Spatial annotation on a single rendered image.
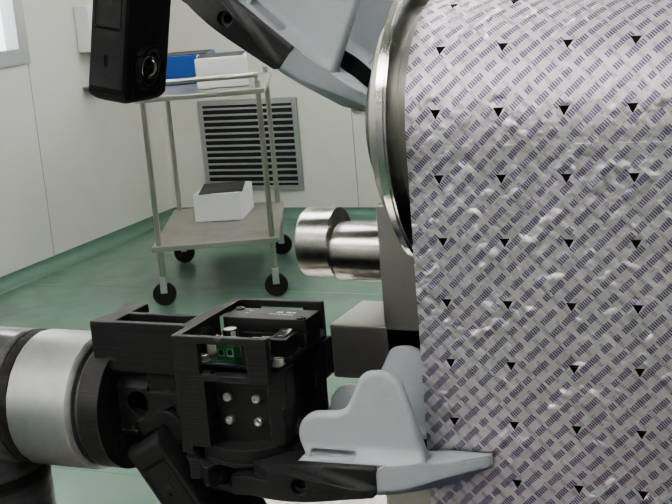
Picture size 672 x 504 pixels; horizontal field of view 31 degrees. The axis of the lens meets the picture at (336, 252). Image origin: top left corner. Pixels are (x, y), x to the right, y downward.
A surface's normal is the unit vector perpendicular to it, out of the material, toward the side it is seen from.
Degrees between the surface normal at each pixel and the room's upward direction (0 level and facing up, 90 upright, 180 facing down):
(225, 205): 90
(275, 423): 90
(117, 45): 89
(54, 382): 61
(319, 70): 100
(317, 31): 88
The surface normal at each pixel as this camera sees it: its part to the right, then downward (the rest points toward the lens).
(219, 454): -0.62, 0.22
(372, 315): -0.08, -0.97
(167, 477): -0.39, 0.29
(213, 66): 0.07, 0.22
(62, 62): 0.92, 0.01
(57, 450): -0.30, 0.67
